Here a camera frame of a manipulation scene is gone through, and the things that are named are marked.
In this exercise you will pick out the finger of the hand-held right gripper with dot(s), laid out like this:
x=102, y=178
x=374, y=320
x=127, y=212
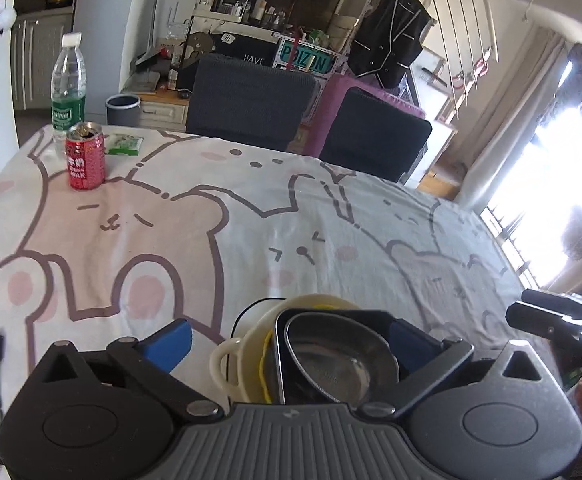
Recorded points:
x=561, y=302
x=546, y=322

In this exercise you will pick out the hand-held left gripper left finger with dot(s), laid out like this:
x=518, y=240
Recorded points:
x=168, y=346

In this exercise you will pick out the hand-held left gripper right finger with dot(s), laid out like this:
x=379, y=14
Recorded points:
x=406, y=345

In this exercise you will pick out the round metal bowl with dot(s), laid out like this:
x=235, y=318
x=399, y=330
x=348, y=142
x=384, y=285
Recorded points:
x=341, y=360

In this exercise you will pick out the square metal tray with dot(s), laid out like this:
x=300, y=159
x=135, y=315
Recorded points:
x=341, y=318

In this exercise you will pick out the window railing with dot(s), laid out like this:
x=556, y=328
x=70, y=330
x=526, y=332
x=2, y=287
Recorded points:
x=511, y=245

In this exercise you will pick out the bear printed tablecloth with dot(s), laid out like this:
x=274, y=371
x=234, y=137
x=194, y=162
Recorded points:
x=171, y=240

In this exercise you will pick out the beige curtain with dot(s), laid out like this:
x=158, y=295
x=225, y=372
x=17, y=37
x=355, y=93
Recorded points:
x=511, y=125

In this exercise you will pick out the white cabinet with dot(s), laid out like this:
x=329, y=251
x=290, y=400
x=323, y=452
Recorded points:
x=443, y=142

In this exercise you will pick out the red drink can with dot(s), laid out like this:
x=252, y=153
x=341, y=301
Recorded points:
x=86, y=160

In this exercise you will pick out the green snack packet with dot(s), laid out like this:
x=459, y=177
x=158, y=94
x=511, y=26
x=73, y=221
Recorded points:
x=123, y=144

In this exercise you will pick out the dark grey chair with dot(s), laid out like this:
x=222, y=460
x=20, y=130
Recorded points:
x=376, y=135
x=251, y=100

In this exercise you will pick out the beige drawer cabinet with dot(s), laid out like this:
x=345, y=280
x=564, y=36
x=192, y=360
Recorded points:
x=163, y=107

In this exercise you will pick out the grey trash bin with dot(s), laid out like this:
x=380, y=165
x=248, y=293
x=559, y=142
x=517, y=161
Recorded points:
x=123, y=110

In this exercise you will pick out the pink cabinet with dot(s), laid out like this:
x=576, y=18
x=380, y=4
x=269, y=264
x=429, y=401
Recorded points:
x=333, y=95

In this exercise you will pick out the clear water bottle green label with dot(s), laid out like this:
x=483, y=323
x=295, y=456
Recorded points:
x=68, y=85

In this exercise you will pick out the metal rod rack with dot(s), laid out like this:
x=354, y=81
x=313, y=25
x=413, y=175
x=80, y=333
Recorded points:
x=458, y=35

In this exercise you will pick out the teal letter sign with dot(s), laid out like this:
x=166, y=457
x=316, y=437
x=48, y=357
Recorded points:
x=306, y=59

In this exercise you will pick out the black letter board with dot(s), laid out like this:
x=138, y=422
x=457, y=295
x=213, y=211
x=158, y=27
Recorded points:
x=246, y=50

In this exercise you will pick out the black hanging vest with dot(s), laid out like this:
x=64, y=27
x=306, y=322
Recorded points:
x=396, y=35

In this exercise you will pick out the beige kitchen cabinet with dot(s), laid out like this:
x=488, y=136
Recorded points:
x=41, y=60

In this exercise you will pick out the cluttered storage shelf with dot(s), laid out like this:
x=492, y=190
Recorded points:
x=271, y=5

